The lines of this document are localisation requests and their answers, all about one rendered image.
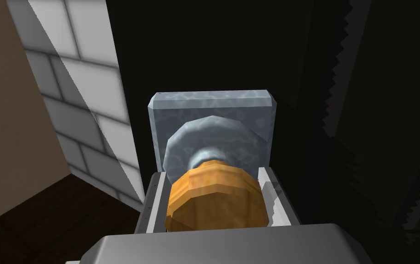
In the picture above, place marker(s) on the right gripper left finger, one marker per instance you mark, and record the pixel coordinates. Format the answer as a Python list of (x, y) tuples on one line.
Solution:
[(152, 207)]

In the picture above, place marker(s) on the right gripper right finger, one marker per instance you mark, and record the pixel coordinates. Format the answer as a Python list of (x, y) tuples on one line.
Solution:
[(278, 203)]

